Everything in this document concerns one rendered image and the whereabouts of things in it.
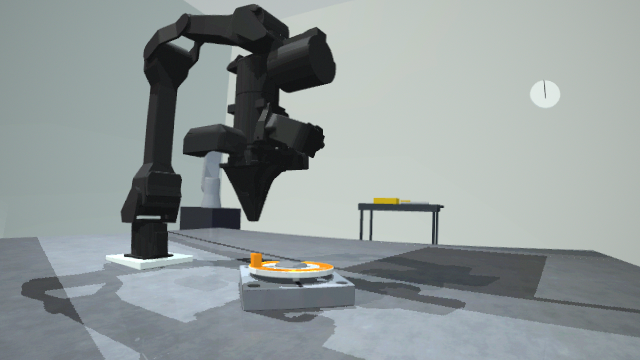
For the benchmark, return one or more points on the yellow and orange round plate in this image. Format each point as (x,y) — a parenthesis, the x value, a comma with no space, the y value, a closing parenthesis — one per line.
(269,269)

